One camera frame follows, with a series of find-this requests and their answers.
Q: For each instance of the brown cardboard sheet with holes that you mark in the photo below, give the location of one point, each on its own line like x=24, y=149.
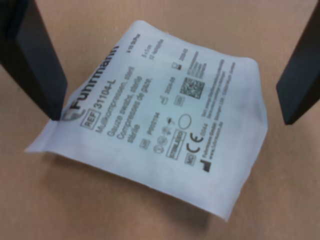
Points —
x=75, y=200

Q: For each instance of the white printed gauze packet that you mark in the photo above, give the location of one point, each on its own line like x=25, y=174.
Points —
x=155, y=140

